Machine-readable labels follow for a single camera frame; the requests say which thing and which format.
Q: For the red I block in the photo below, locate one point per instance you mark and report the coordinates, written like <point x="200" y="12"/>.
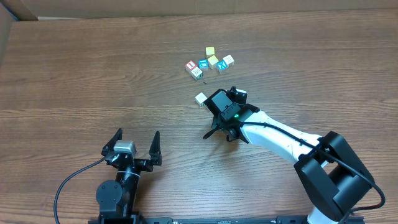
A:
<point x="191" y="67"/>

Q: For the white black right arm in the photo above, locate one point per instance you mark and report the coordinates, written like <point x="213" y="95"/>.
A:
<point x="333" y="176"/>

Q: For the white block blue side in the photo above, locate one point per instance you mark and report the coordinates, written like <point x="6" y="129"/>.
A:
<point x="241" y="92"/>

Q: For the yellow block far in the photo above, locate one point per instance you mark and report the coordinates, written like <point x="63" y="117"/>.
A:
<point x="209" y="51"/>

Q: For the blue X block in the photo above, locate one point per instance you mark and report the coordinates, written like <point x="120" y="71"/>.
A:
<point x="222" y="66"/>

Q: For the yellow block near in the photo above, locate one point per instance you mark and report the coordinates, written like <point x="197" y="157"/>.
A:
<point x="212" y="61"/>

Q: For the white block far right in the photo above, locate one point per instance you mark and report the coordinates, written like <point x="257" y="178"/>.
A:
<point x="229" y="60"/>

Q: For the yellow block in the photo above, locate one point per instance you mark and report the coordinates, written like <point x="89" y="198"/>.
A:
<point x="212" y="61"/>
<point x="209" y="51"/>

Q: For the white block green side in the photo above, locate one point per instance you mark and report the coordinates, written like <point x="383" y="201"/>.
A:
<point x="196" y="73"/>

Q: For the blue letter block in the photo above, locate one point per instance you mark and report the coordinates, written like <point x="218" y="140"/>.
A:
<point x="203" y="64"/>

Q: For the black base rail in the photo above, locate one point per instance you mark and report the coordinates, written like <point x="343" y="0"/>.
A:
<point x="167" y="220"/>

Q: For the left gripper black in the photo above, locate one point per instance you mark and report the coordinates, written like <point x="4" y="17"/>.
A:
<point x="134" y="163"/>

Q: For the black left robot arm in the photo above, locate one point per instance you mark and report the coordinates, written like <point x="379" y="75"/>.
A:
<point x="116" y="197"/>

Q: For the white block frog picture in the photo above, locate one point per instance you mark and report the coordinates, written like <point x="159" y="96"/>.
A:
<point x="200" y="99"/>

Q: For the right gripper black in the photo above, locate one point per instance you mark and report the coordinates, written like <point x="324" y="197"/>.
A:
<point x="216" y="123"/>

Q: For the cardboard wall panel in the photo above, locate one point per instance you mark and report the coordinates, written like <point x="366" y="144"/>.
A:
<point x="29" y="10"/>

